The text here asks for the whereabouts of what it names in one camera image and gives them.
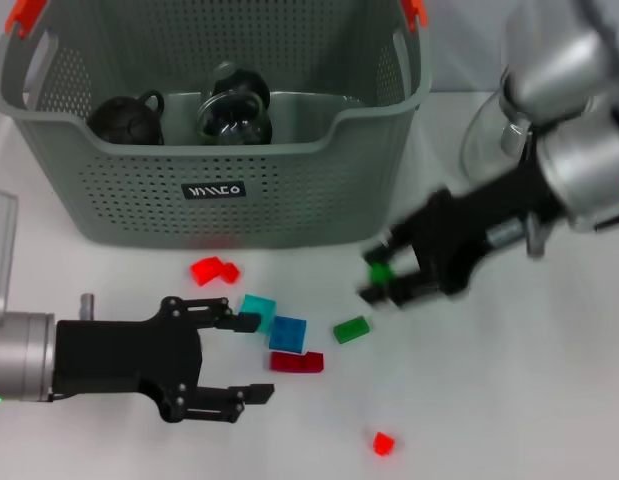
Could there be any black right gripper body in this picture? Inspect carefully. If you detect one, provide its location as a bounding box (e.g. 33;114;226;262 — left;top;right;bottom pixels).
391;162;563;299

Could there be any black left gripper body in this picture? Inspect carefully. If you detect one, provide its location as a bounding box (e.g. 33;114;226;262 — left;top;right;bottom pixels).
52;305;204;402

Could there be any bright orange-red toy brick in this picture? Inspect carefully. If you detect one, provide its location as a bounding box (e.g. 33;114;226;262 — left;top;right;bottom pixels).
190;256;225;287

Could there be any small orange-red toy brick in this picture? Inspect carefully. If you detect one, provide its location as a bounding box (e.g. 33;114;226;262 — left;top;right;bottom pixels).
372;432;396;457

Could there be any glass teacup with black sleeve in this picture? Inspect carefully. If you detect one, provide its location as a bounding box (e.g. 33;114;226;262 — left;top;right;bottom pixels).
207;61;271;101
196;91;274;147

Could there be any grey-green perforated plastic storage bin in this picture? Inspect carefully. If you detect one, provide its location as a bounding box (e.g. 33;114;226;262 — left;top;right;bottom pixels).
0;0;435;250

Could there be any teal square toy plate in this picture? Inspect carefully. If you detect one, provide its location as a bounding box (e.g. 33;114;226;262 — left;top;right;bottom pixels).
237;293;279;334

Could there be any blue square toy brick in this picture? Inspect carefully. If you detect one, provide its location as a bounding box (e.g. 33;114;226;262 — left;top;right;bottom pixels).
268;315;309;352

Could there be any dark red long toy brick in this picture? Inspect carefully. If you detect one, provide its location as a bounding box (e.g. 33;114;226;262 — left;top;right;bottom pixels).
269;351;326;375

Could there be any black clay teapot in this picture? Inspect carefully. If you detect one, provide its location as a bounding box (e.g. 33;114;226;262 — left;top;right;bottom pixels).
87;89;166;146

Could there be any right arm connector cable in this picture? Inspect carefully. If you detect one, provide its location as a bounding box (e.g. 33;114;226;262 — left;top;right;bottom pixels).
524;217;549;260

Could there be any glass teapot with black handle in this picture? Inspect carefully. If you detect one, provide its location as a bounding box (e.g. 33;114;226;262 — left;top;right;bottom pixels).
460;84;538;184

